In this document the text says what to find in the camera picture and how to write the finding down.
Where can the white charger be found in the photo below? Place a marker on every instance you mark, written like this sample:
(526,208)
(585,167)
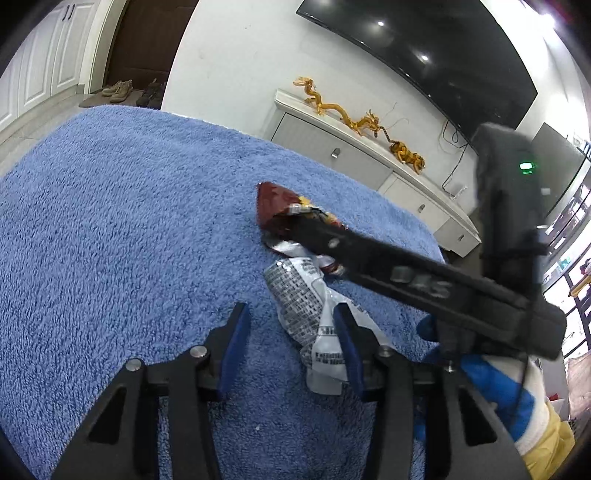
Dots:
(458,191)

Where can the golden tiger ornament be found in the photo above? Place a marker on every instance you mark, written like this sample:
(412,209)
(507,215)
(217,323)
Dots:
(406,154)

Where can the person's right hand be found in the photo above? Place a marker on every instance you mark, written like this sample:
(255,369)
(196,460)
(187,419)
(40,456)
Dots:
(494,387)

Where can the golden dragon ornament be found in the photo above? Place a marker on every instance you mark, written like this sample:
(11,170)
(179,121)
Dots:
(339,110)

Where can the black wall television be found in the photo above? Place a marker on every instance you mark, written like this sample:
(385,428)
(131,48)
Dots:
(415,46)

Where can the grey refrigerator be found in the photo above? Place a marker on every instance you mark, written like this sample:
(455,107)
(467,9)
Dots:
(565,184)

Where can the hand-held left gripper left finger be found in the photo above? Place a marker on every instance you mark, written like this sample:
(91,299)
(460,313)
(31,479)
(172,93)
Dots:
(234,355)

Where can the white wall cabinets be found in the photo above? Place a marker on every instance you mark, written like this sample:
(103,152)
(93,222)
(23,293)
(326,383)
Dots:
(41,60)

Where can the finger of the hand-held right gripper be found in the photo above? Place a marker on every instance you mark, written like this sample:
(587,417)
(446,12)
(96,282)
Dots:
(328,240)

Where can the dark red snack wrapper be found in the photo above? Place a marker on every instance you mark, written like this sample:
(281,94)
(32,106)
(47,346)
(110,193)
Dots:
(273,203)

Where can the blue fluffy blanket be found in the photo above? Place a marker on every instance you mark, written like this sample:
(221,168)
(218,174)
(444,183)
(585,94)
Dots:
(115,221)

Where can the brown doormat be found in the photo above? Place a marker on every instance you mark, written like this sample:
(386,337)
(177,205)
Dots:
(92,101)

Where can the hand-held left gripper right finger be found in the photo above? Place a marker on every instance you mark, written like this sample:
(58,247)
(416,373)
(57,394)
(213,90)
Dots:
(346,356)

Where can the tan shoes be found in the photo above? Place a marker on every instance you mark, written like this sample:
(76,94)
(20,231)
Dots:
(117,90)

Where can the silver white wrapper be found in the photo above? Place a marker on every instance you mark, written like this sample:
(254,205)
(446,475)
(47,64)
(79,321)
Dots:
(295,295)

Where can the white television cabinet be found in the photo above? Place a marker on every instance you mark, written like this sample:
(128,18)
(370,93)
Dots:
(351,157)

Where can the dark shoes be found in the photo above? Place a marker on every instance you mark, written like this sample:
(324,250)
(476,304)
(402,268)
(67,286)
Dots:
(151,94)

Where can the dark brown door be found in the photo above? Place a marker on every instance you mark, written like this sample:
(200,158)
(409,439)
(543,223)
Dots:
(143,41)

